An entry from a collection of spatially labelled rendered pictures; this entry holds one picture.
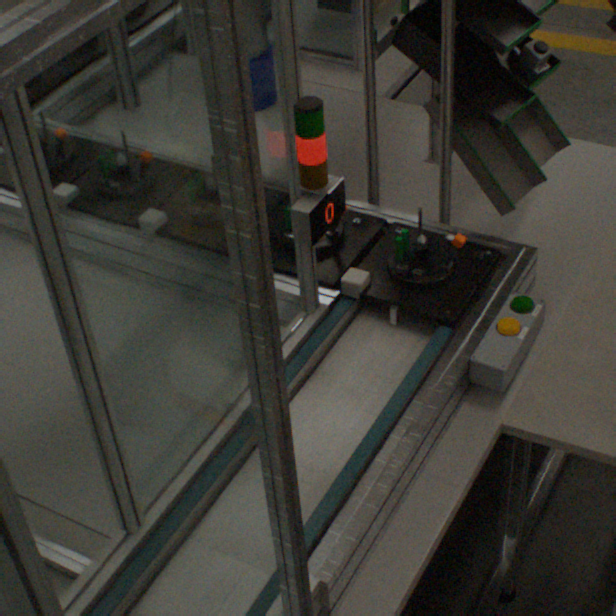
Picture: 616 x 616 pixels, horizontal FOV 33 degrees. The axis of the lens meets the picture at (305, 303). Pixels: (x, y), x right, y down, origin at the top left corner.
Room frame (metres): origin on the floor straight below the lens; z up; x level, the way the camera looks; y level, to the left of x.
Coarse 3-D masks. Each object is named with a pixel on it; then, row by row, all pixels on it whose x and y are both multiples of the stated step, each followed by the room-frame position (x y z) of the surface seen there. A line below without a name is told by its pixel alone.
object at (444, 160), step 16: (368, 0) 1.86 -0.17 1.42; (448, 0) 1.77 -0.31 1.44; (368, 16) 1.86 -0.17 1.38; (448, 16) 1.77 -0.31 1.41; (368, 32) 1.86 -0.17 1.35; (448, 32) 1.76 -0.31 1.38; (368, 48) 1.86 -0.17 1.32; (448, 48) 1.76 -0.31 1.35; (368, 64) 1.86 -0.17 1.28; (448, 64) 1.76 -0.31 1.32; (368, 80) 1.86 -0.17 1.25; (432, 80) 2.14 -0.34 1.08; (448, 80) 1.76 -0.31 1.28; (368, 96) 1.87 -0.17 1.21; (432, 96) 2.14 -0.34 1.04; (448, 96) 1.76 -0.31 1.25; (368, 112) 1.87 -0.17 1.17; (448, 112) 1.76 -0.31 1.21; (368, 128) 1.87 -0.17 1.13; (432, 128) 2.14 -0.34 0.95; (448, 128) 1.76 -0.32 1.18; (368, 144) 1.86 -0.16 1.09; (432, 144) 2.14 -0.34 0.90; (448, 144) 1.76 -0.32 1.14; (368, 160) 1.86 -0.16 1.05; (432, 160) 2.13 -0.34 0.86; (448, 160) 1.76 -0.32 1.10; (368, 176) 1.86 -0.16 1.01; (448, 176) 1.77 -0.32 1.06; (368, 192) 1.86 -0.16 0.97; (448, 192) 1.77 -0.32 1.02; (448, 208) 1.77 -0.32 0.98; (448, 224) 1.77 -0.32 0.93
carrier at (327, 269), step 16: (352, 224) 1.75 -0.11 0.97; (368, 224) 1.75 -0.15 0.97; (384, 224) 1.75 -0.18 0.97; (320, 240) 1.68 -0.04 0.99; (336, 240) 1.68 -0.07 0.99; (352, 240) 1.70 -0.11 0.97; (368, 240) 1.69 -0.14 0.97; (320, 256) 1.65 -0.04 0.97; (336, 256) 1.65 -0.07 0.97; (352, 256) 1.64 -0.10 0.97; (320, 272) 1.60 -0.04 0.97; (336, 272) 1.60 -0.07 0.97; (336, 288) 1.57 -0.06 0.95
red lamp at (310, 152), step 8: (296, 136) 1.49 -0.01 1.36; (296, 144) 1.49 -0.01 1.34; (304, 144) 1.47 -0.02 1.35; (312, 144) 1.47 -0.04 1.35; (320, 144) 1.47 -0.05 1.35; (304, 152) 1.47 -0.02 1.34; (312, 152) 1.47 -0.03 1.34; (320, 152) 1.47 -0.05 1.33; (304, 160) 1.47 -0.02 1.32; (312, 160) 1.47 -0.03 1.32; (320, 160) 1.47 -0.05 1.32
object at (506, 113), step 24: (408, 24) 1.86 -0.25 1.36; (432, 24) 1.97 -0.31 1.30; (408, 48) 1.86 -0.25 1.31; (432, 48) 1.82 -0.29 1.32; (456, 48) 1.92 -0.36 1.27; (480, 48) 1.89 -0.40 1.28; (432, 72) 1.82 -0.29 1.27; (456, 72) 1.79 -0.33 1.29; (480, 72) 1.86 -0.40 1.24; (504, 72) 1.86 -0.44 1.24; (456, 96) 1.78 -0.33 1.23; (480, 96) 1.80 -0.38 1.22; (504, 96) 1.81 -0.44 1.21; (528, 96) 1.82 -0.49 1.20; (504, 120) 1.72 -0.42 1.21
